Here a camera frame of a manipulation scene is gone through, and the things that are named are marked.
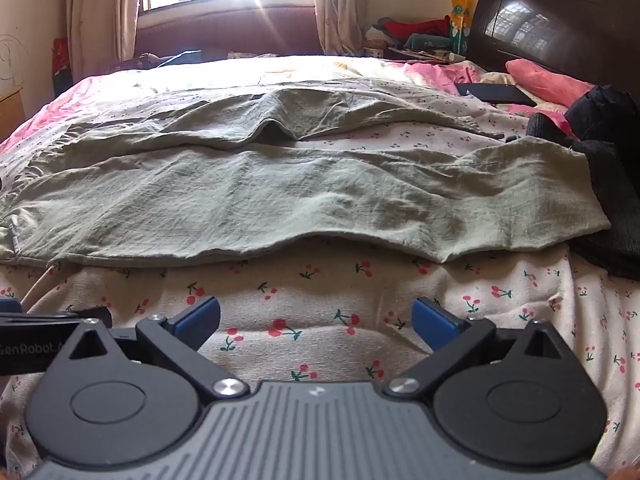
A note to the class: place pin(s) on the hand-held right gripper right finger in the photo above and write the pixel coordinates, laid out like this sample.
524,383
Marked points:
432,320

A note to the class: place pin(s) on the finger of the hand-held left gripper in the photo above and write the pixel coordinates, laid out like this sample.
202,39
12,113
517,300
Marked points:
10,306

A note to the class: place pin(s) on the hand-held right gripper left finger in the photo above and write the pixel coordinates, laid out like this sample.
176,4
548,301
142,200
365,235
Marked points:
197,320

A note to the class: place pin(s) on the green pants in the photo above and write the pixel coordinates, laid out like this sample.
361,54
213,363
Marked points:
300,195

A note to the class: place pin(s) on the cherry print bed sheet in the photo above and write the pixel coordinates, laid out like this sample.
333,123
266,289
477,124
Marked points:
300,290

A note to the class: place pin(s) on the pink floral quilt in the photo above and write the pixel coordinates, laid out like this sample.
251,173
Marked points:
45,105

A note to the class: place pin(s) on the dark grey garment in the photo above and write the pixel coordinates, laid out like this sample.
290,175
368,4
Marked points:
615,200

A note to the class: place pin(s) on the black tablet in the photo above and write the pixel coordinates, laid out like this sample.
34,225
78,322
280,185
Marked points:
495,92

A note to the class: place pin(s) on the red bag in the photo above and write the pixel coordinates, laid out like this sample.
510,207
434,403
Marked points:
61,60

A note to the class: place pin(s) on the blue cloth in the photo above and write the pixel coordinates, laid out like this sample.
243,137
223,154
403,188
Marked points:
182,57

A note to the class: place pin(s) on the brown bag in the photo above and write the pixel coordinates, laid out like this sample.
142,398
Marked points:
146,60

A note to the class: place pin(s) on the pink pillow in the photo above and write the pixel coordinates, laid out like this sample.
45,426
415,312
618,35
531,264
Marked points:
545,77

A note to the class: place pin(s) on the black shiny garment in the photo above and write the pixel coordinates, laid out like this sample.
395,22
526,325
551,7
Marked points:
605,110

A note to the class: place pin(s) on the white basket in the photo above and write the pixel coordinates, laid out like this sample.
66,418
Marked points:
372,52

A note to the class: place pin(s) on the teal garment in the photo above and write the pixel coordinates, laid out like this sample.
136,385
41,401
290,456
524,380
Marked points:
422,41

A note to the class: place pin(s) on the maroon sofa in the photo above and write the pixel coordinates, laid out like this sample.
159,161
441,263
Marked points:
225,30

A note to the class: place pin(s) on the red garment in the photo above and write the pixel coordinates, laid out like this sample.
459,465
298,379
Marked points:
415,27

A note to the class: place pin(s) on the beige curtain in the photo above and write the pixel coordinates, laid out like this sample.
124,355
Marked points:
337,5
100,15

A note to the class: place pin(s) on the dark wooden headboard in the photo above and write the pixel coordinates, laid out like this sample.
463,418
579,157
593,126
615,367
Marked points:
550,35

